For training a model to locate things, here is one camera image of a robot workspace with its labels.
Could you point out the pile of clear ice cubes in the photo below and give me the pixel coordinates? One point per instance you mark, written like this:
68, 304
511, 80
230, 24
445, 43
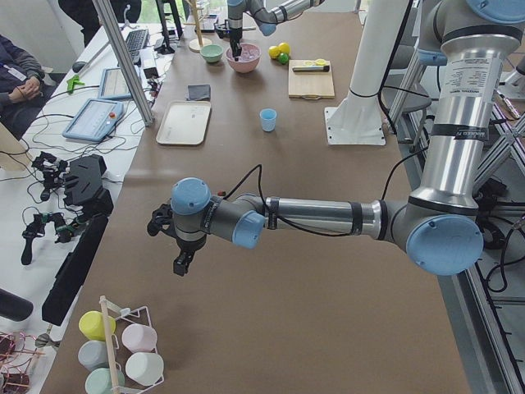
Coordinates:
250, 53

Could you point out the white wire cup rack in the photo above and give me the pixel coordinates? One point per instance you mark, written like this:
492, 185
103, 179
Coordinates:
115, 320

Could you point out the yellow lemon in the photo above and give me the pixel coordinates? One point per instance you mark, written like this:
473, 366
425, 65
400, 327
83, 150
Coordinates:
284, 47
274, 52

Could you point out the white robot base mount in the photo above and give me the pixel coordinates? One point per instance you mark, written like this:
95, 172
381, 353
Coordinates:
357, 119

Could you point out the white cup on rack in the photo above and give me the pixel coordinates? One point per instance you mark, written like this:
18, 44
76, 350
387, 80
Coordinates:
145, 368

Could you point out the grey-blue cup on rack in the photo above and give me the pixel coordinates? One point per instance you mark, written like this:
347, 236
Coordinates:
93, 355

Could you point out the yellow-green cup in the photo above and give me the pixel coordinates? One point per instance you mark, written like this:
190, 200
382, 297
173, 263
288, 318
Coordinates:
91, 325

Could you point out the aluminium frame post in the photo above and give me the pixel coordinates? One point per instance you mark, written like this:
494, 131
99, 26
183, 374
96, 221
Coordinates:
115, 38

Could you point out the grey folded cloth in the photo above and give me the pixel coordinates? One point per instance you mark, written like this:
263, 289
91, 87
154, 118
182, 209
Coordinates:
199, 92

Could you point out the mint cup on rack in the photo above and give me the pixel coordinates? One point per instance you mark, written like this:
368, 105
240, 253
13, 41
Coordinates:
99, 382

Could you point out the green bowl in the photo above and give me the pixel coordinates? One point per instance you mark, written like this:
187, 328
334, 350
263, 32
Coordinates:
212, 53

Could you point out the black keyboard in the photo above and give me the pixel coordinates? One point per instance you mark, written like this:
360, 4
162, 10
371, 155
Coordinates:
136, 40

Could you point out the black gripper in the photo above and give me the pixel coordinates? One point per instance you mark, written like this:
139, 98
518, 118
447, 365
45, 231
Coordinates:
235, 34
187, 248

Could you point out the green lime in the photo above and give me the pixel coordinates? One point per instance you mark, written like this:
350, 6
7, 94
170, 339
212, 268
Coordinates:
283, 58

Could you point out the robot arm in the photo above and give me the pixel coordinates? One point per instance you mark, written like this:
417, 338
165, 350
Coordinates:
436, 225
266, 19

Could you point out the blue plastic cup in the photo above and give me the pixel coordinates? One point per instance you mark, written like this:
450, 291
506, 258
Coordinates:
267, 118

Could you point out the wooden cup stand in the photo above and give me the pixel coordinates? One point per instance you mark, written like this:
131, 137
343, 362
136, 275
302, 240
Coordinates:
195, 45

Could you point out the seated person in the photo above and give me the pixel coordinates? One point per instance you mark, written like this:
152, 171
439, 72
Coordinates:
23, 90

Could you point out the cream rabbit tray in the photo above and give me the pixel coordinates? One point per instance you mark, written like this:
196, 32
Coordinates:
184, 123

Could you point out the pink bowl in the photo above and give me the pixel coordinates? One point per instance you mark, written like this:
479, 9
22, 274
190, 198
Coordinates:
243, 67

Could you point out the blue teach pendant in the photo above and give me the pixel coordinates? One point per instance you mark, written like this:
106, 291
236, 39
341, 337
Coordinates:
113, 85
95, 120

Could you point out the yellow lemon upper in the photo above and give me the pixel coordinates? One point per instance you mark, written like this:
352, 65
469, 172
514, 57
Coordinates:
284, 47

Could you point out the wooden cutting board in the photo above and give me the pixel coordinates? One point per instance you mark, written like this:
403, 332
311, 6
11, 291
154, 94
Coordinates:
310, 85

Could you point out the steel muddler rod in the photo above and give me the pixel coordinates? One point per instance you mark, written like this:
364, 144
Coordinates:
311, 69

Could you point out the pink-white cup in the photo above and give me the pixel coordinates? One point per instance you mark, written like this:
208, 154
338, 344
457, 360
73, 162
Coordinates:
139, 338

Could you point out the yellow lemon lower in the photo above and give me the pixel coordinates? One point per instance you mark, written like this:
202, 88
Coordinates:
274, 52

